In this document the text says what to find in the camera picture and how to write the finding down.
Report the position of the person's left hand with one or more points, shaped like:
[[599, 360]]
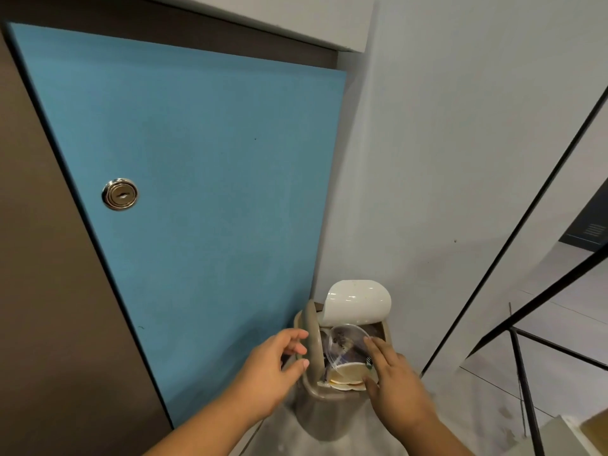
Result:
[[263, 375]]

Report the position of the person's right hand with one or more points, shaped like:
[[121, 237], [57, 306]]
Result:
[[396, 389]]

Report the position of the person's right thumb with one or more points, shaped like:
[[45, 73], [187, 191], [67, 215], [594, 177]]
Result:
[[370, 387]]

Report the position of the person's left thumb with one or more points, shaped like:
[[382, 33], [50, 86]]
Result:
[[297, 368]]

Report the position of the clear plastic cup lid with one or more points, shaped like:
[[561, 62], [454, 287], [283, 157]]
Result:
[[346, 339]]

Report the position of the person's right forearm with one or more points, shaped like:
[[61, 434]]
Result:
[[439, 439]]

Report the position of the person's left forearm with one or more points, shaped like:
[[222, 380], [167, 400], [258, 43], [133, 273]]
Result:
[[209, 434]]

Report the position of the beige plastic trash bin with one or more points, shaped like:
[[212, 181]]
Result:
[[327, 413]]

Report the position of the white swing bin flap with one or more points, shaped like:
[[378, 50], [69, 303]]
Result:
[[356, 301]]

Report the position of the black metal railing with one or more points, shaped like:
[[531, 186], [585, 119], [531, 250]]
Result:
[[525, 389]]

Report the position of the blue cabinet door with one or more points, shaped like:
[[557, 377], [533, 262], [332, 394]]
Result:
[[204, 208]]

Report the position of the tan cardboard box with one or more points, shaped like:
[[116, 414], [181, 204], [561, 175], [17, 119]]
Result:
[[597, 432]]

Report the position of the silver round door lock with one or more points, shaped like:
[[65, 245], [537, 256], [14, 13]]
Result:
[[120, 194]]

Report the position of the dark grey vented locker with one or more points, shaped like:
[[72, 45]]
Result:
[[589, 223]]

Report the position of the brown cabinet frame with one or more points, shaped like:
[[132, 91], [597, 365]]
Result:
[[52, 327]]

